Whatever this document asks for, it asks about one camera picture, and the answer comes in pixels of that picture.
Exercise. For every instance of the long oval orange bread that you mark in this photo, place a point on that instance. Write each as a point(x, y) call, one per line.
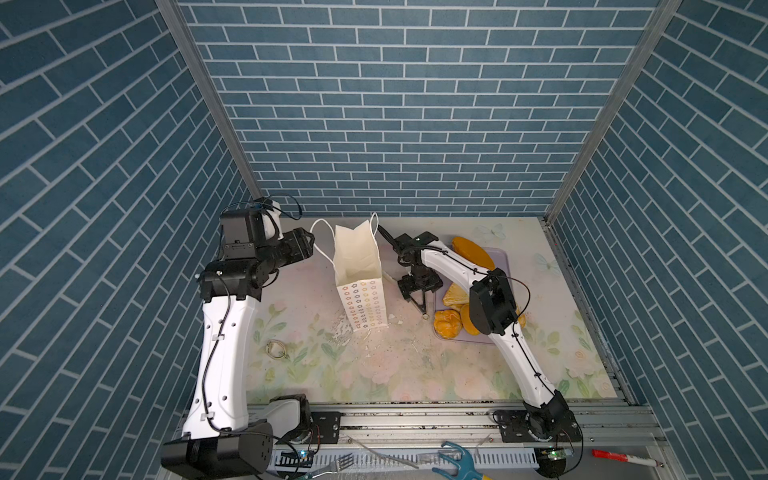
point(472, 252)

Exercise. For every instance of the red white marker pen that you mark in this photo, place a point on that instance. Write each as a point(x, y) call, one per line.
point(627, 458)

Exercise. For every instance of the teal plastic clamp tool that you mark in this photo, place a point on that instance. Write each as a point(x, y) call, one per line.
point(462, 463)

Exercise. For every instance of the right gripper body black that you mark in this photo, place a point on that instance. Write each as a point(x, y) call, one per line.
point(418, 280)

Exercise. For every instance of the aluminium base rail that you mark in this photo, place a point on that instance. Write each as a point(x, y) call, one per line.
point(590, 424)

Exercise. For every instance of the metal bread tongs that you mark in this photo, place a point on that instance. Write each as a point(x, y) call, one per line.
point(423, 306)

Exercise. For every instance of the round ridged bun bread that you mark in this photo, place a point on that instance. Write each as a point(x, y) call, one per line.
point(447, 323)

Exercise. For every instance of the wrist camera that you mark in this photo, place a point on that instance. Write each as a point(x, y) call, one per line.
point(249, 227)
point(409, 249)

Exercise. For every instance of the metal fork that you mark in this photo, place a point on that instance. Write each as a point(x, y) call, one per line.
point(334, 467)

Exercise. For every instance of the white paper gift bag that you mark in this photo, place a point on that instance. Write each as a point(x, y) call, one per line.
point(358, 272)

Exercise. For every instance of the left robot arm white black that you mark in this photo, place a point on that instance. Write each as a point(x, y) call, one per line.
point(218, 439)

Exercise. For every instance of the small smooth oval bread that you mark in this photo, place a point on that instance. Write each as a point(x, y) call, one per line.
point(467, 323)

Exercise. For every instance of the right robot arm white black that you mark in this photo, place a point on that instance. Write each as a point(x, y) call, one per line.
point(493, 312)

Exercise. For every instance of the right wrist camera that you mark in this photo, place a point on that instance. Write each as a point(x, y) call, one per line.
point(409, 249)

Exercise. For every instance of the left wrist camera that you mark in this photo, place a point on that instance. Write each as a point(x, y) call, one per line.
point(249, 227)

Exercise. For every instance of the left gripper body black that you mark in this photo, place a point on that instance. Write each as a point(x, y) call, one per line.
point(286, 250)

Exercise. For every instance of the lavender plastic tray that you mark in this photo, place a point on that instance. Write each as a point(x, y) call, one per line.
point(500, 259)

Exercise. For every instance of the triangular sandwich bread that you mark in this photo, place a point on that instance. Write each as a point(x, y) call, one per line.
point(455, 297)

